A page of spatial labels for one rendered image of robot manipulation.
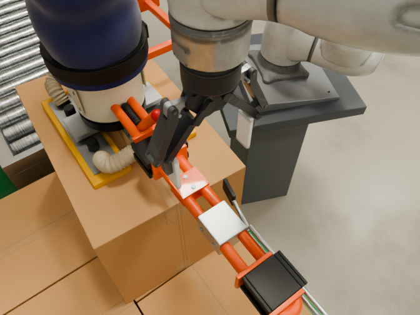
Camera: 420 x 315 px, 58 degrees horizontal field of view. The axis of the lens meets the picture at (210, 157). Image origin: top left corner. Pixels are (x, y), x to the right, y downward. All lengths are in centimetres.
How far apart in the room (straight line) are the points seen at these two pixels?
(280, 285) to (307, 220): 135
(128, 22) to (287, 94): 73
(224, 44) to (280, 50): 94
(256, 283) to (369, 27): 43
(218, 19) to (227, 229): 40
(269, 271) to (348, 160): 166
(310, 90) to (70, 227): 96
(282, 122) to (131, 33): 68
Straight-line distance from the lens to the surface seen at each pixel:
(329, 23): 33
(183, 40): 41
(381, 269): 197
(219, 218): 68
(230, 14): 36
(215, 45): 40
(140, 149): 78
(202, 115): 49
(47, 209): 143
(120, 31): 77
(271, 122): 130
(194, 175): 73
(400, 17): 32
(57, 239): 136
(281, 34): 130
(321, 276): 187
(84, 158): 96
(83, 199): 92
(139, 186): 90
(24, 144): 166
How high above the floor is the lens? 169
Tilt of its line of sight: 53 degrees down
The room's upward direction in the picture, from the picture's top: straight up
